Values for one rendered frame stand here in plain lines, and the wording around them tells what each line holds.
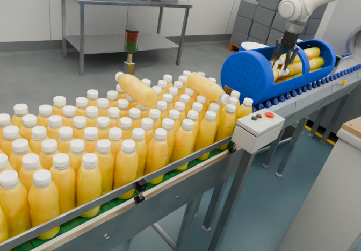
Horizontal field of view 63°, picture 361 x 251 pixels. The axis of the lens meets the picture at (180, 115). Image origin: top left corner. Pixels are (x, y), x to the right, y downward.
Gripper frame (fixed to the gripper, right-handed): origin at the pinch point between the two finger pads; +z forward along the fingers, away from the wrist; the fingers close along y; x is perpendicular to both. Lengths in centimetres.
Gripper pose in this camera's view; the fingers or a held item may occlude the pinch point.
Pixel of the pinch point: (279, 68)
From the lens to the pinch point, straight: 170.7
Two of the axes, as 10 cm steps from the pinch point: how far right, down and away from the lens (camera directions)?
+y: -6.7, -4.7, 5.7
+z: -1.7, 8.5, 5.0
